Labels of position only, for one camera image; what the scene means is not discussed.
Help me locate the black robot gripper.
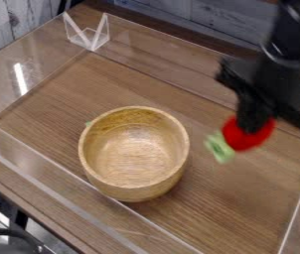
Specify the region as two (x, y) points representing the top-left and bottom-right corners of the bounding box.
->
(216, 57), (300, 134)

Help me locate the red plush strawberry toy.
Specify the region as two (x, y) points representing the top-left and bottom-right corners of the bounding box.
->
(204, 116), (276, 164)

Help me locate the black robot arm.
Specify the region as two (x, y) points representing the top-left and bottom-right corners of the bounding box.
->
(216, 0), (300, 134)

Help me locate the wooden bowl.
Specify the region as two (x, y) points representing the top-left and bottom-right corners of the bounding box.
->
(78, 106), (191, 202)

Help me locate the black metal table leg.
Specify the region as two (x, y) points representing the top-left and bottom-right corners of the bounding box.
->
(10, 207), (30, 230)

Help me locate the clear acrylic table enclosure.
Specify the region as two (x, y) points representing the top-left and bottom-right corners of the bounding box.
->
(0, 19), (300, 254)

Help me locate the clear acrylic corner bracket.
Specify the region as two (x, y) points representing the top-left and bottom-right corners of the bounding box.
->
(63, 13), (110, 52)

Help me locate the black cable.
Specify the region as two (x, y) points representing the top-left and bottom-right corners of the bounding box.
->
(0, 227), (45, 254)

